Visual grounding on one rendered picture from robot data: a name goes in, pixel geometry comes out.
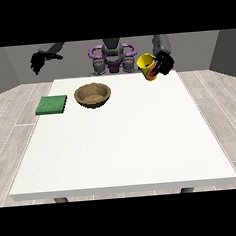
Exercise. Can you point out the grey robot trunk purple rings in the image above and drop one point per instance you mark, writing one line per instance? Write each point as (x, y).
(113, 58)

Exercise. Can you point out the yellow cup with melon print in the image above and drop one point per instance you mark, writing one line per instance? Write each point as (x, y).
(146, 65)

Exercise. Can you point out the green square pad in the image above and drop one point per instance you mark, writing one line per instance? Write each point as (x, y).
(51, 104)

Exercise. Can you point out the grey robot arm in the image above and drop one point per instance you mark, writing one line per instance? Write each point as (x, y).
(161, 44)
(50, 47)

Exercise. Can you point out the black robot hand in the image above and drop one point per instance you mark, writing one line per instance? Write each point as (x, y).
(38, 61)
(163, 63)

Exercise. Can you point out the brown wooden bowl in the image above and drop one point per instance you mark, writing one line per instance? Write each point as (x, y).
(93, 96)

